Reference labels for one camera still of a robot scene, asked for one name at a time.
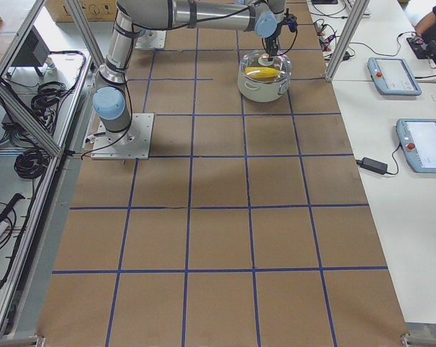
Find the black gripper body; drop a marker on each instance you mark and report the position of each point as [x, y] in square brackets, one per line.
[270, 44]

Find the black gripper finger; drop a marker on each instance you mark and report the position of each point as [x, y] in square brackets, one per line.
[271, 52]

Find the glass pot lid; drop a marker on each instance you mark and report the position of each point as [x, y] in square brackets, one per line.
[257, 66]

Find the yellow corn cob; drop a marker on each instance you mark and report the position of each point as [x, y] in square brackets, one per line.
[262, 73]

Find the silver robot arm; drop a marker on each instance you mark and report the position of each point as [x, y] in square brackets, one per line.
[139, 24]
[147, 35]

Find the pale green steel pot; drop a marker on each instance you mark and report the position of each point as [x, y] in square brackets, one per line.
[262, 92]

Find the far blue teach pendant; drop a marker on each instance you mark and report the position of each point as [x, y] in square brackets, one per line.
[393, 77]

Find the blue teach pendant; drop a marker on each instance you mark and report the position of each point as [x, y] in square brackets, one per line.
[418, 140]
[393, 77]

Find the black power adapter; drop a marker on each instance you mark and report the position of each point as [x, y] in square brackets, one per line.
[372, 165]

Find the brown paper table mat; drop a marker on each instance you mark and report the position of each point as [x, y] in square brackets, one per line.
[248, 225]

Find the near blue teach pendant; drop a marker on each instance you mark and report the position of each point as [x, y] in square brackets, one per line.
[418, 140]

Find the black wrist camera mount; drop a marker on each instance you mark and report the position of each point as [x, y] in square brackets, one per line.
[290, 21]

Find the aluminium frame post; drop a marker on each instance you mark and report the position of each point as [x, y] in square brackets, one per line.
[346, 35]

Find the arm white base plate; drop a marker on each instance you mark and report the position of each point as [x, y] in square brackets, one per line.
[156, 44]
[134, 144]

